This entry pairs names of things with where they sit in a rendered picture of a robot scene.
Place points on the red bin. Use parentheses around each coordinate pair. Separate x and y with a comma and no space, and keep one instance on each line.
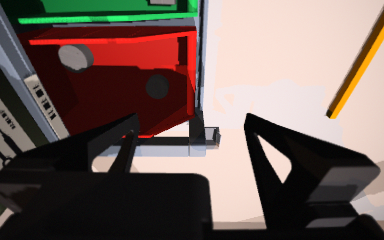
(114,86)

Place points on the green open bin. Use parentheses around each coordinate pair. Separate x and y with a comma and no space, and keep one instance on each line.
(58,11)

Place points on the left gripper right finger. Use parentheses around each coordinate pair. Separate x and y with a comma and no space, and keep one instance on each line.
(321,172)

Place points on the dark grey shelf rack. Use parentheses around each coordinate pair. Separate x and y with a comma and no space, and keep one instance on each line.
(14,59)

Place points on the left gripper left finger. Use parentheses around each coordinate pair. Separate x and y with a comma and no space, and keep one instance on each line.
(77,152)

